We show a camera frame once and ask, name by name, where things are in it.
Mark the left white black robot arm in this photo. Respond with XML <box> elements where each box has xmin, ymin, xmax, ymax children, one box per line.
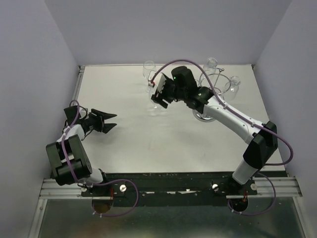
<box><xmin>46</xmin><ymin>106</ymin><xmax>117</xmax><ymax>196</ymax></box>

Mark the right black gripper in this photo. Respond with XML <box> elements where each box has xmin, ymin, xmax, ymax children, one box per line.
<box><xmin>151</xmin><ymin>76</ymin><xmax>186</xmax><ymax>109</ymax></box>

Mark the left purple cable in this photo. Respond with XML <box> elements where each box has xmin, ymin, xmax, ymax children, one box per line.
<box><xmin>60</xmin><ymin>100</ymin><xmax>139</xmax><ymax>219</ymax></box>

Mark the aluminium left side rail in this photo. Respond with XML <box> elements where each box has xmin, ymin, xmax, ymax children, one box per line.
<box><xmin>54</xmin><ymin>64</ymin><xmax>86</xmax><ymax>169</ymax></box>

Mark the aluminium front rail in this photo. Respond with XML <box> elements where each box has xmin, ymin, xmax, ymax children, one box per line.
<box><xmin>39</xmin><ymin>177</ymin><xmax>302</xmax><ymax>200</ymax></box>

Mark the clear wine glass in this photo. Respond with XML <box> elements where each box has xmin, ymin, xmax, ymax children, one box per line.
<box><xmin>143</xmin><ymin>60</ymin><xmax>157</xmax><ymax>87</ymax></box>

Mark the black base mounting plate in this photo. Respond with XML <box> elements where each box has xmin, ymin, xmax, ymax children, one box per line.
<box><xmin>79</xmin><ymin>172</ymin><xmax>257</xmax><ymax>208</ymax></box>

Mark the aluminium rail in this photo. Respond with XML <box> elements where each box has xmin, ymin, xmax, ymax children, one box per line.
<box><xmin>54</xmin><ymin>64</ymin><xmax>86</xmax><ymax>169</ymax></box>
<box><xmin>39</xmin><ymin>177</ymin><xmax>302</xmax><ymax>200</ymax></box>

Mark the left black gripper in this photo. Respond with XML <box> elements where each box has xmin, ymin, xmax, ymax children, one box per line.
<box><xmin>82</xmin><ymin>108</ymin><xmax>117</xmax><ymax>133</ymax></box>

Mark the chrome wine glass rack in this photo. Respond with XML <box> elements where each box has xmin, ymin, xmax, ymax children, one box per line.
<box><xmin>193</xmin><ymin>68</ymin><xmax>227</xmax><ymax>122</ymax></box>

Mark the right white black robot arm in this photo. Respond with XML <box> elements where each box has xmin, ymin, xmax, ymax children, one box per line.
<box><xmin>149</xmin><ymin>66</ymin><xmax>278</xmax><ymax>194</ymax></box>

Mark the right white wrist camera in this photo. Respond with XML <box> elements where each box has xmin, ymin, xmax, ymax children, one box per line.
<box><xmin>154</xmin><ymin>73</ymin><xmax>169</xmax><ymax>98</ymax></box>

